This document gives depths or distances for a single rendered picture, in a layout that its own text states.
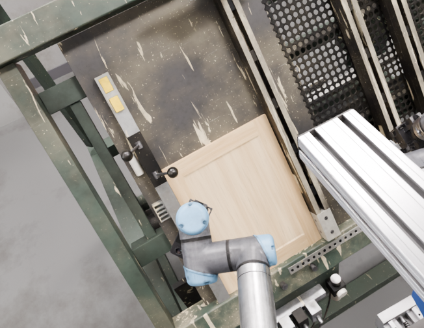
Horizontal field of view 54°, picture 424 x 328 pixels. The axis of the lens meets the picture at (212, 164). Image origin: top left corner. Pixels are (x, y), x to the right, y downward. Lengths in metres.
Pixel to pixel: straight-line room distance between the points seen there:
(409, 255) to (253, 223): 1.20
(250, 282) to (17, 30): 0.99
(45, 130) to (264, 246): 0.83
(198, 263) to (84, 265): 2.22
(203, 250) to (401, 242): 0.58
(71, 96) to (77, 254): 1.88
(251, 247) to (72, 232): 2.51
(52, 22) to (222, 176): 0.76
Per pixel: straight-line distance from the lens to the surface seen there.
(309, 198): 1.65
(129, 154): 1.35
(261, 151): 1.59
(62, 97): 1.53
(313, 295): 1.85
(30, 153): 4.19
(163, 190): 1.50
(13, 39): 1.42
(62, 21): 1.41
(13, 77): 1.47
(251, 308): 0.89
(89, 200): 1.49
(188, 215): 0.97
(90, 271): 3.12
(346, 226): 1.80
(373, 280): 2.49
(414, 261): 0.49
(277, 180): 1.64
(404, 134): 1.36
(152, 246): 1.64
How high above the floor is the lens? 2.46
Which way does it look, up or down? 49 degrees down
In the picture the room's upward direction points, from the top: 20 degrees counter-clockwise
